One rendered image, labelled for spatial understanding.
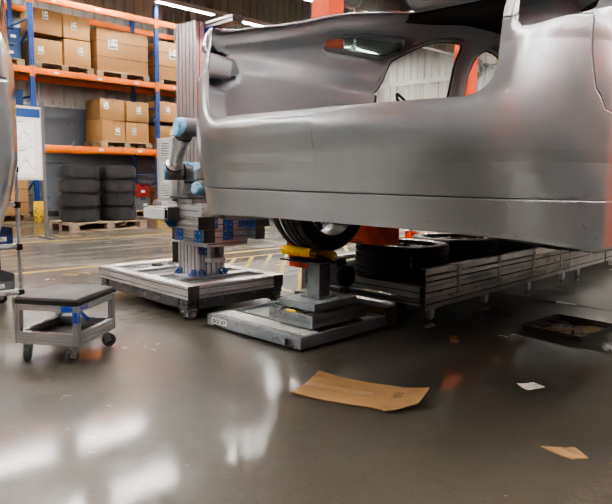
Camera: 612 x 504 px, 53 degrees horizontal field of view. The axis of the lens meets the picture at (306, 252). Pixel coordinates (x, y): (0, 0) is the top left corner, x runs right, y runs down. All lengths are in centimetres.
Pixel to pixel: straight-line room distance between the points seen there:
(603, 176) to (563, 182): 15
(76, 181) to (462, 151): 928
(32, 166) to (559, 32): 838
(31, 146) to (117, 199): 213
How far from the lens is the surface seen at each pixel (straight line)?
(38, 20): 1365
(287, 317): 366
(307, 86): 347
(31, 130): 963
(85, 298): 334
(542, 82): 192
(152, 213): 439
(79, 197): 1081
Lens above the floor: 96
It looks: 7 degrees down
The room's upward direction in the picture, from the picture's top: 1 degrees clockwise
